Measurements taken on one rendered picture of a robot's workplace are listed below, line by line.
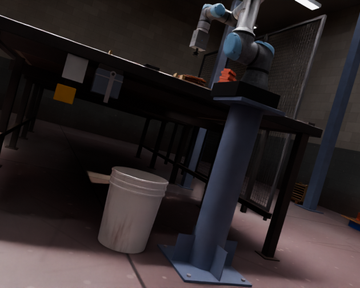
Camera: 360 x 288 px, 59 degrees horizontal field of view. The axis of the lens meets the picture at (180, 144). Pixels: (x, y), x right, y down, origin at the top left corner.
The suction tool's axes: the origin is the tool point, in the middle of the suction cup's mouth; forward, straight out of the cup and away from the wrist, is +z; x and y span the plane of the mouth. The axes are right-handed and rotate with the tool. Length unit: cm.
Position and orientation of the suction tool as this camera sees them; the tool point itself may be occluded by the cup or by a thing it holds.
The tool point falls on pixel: (195, 55)
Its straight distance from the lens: 207.6
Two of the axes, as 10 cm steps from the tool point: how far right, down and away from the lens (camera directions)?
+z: -2.7, 9.6, 0.3
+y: -8.5, -2.3, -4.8
